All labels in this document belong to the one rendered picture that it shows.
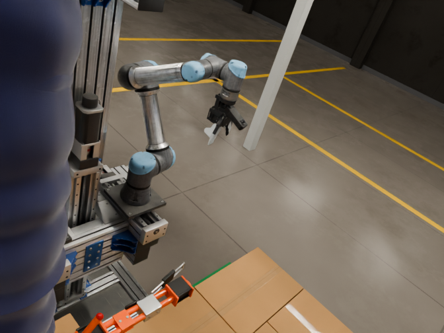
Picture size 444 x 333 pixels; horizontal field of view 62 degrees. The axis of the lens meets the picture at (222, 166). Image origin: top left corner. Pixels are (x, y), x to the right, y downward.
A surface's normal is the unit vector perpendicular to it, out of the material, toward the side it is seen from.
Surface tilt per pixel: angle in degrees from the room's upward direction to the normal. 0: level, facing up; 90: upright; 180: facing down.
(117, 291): 0
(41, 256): 86
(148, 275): 0
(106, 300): 0
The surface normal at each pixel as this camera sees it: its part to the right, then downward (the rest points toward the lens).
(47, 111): 0.84, 0.35
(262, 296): 0.28, -0.80
